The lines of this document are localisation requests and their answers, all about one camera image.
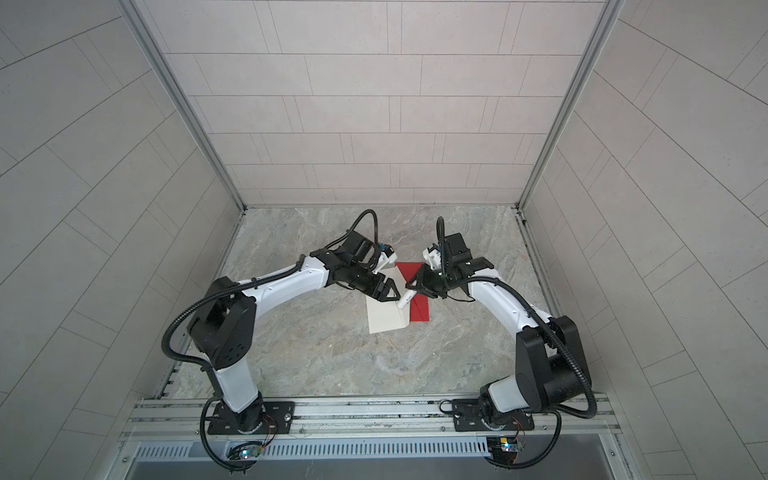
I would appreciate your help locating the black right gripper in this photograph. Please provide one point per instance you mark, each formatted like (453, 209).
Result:
(424, 277)

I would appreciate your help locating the left green circuit board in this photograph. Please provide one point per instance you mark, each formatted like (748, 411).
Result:
(248, 451)

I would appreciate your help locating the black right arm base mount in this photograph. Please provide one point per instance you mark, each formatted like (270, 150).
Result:
(477, 415)

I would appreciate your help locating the white glue stick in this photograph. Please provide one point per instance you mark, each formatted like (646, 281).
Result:
(406, 298)

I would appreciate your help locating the silver aluminium corner post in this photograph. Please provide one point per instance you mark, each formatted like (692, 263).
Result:
(149, 46)

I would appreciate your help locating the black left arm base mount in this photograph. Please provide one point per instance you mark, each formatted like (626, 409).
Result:
(270, 417)

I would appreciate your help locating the right green circuit board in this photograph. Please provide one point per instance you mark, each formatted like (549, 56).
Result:
(504, 450)

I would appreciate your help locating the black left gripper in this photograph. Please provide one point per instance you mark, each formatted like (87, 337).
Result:
(379, 293)

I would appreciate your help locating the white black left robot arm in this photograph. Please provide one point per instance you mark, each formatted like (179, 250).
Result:
(222, 328)

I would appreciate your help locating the silver right corner post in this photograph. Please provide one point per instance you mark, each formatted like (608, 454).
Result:
(605, 22)

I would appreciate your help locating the green circuit board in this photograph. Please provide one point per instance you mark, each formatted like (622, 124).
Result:
(504, 450)
(248, 451)

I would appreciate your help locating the red paper envelope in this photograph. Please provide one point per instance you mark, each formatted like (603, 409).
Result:
(419, 305)

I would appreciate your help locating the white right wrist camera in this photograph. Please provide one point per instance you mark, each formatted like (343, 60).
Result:
(433, 257)

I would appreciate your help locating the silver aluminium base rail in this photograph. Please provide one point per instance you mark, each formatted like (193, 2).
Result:
(358, 437)

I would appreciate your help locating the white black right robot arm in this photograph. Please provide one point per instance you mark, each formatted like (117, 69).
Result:
(550, 367)

